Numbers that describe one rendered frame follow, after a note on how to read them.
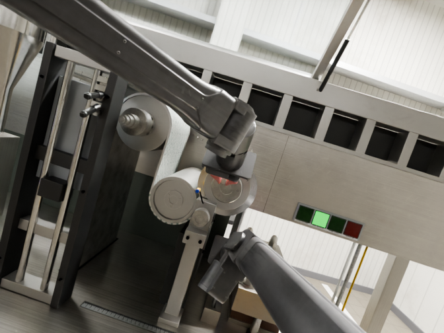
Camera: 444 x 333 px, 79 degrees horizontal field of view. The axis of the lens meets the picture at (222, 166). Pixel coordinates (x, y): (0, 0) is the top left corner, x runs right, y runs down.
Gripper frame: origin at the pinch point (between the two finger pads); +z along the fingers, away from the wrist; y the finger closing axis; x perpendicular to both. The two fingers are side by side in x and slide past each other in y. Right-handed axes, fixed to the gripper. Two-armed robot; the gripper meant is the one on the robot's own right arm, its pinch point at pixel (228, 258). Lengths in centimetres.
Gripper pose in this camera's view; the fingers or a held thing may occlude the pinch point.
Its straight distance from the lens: 74.0
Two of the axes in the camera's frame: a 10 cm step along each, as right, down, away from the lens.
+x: 2.9, -8.6, 4.1
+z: -0.8, 4.1, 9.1
